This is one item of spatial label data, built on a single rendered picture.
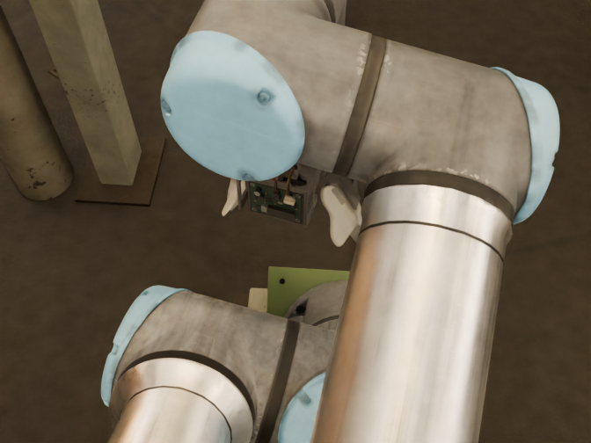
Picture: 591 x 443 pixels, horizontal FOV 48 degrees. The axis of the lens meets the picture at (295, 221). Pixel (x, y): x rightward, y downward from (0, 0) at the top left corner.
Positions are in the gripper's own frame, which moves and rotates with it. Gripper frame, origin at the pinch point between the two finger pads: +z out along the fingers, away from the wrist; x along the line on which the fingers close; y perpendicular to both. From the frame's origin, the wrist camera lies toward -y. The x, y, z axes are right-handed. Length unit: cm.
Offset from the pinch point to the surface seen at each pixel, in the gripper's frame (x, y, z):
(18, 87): -61, -27, 18
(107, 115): -48, -33, 25
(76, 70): -51, -31, 14
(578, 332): 46, -31, 50
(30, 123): -61, -27, 26
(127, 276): -40, -15, 49
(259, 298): -10.2, -11.6, 38.2
